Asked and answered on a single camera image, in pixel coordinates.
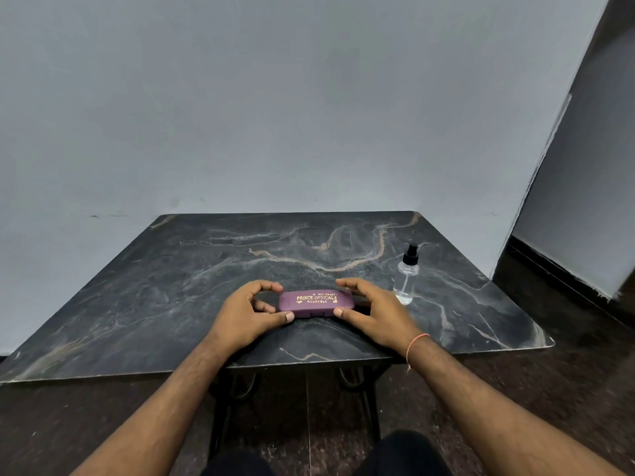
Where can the person's left forearm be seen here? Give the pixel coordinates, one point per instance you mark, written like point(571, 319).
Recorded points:
point(163, 416)

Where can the person's dark trousers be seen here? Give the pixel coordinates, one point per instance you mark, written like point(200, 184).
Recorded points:
point(347, 458)

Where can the person's left thumb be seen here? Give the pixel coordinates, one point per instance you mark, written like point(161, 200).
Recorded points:
point(278, 319)

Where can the person's right forearm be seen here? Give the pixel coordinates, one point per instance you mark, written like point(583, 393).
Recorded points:
point(501, 421)

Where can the purple spectacle case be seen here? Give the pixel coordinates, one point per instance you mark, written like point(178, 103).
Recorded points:
point(315, 303)

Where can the pink thread wristband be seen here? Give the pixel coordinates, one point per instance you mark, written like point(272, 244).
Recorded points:
point(415, 344)

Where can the person's left middle finger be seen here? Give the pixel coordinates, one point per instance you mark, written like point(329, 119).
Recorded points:
point(264, 306)

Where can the clear spray bottle black cap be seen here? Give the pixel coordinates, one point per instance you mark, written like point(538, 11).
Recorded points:
point(407, 282)

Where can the black metal table frame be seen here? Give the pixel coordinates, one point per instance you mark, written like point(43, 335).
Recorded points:
point(297, 391)

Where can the person's right thumb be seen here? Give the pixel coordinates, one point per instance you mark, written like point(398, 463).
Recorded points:
point(350, 316)

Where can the person's right hand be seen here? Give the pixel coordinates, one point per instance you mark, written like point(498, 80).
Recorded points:
point(379, 314)

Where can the person's left hand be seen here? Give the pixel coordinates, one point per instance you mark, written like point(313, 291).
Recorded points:
point(239, 318)

